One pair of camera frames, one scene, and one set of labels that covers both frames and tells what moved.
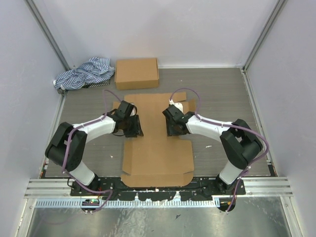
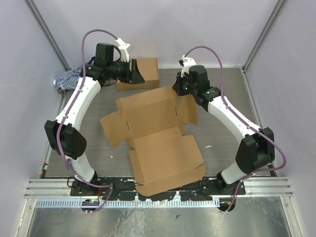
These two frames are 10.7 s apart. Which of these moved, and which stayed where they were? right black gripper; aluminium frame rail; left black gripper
Moved: right black gripper; left black gripper
Stayed: aluminium frame rail
